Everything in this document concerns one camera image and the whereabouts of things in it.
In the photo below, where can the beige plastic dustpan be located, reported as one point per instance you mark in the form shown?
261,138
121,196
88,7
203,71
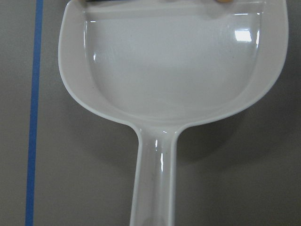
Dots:
162,66

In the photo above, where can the brown toy potato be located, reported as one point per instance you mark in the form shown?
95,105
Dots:
224,1

